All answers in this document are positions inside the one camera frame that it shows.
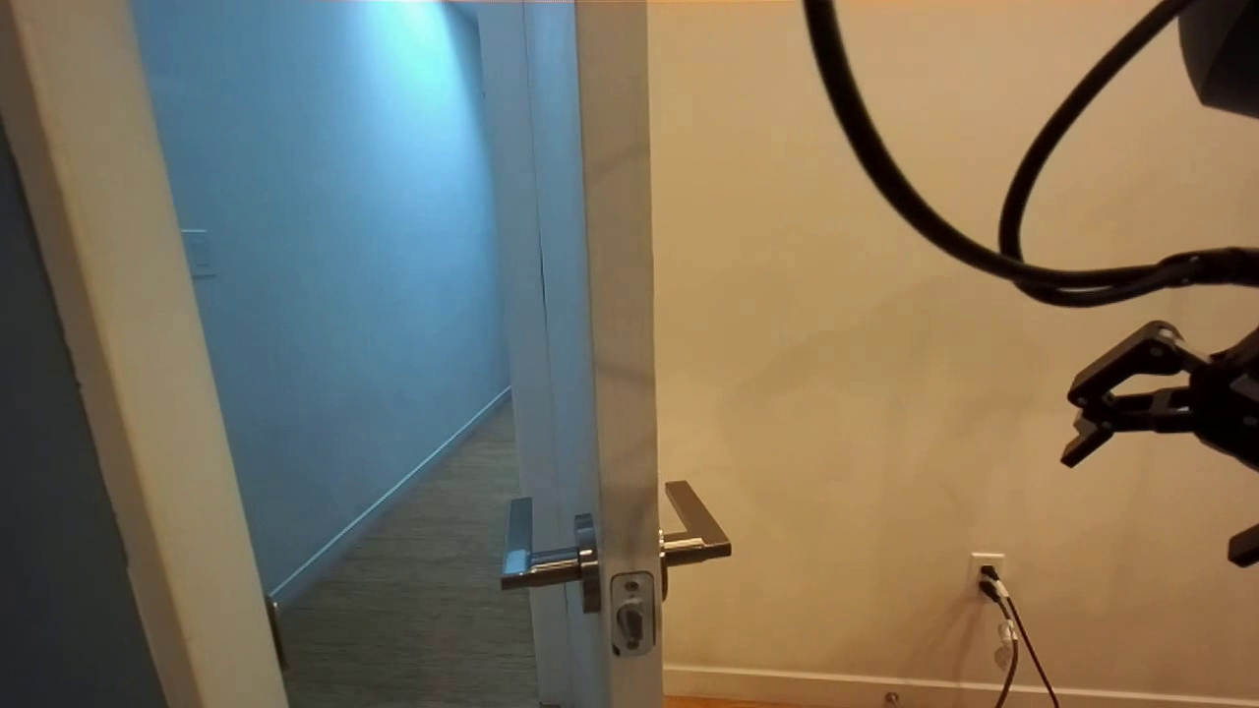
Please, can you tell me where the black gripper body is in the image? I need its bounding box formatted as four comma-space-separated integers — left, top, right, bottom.
1185, 328, 1259, 473

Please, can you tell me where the silver lever door handle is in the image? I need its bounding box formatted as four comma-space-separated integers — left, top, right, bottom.
652, 477, 735, 572

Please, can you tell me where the white door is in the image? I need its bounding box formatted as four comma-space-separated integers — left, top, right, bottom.
475, 0, 670, 708

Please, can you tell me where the silver door latch plate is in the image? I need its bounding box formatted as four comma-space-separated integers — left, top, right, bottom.
605, 566, 656, 660

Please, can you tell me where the white baseboard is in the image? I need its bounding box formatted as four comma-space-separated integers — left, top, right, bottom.
660, 660, 1259, 708

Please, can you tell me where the hallway baseboard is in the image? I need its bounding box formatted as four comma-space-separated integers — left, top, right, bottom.
267, 383, 513, 616

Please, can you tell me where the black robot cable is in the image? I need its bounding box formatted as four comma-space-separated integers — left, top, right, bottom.
799, 0, 1259, 315

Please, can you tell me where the white wall outlet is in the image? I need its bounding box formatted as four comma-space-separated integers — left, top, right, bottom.
966, 549, 1011, 604

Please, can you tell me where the black power cord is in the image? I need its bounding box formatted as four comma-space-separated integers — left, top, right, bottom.
978, 572, 1066, 708

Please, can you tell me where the silver outer lever handle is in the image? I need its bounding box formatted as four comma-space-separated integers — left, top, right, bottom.
496, 495, 605, 617

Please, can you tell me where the hallway light switch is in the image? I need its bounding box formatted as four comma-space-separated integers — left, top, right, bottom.
180, 226, 220, 284

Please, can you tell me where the white door frame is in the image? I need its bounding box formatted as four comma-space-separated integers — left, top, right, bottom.
0, 0, 293, 708

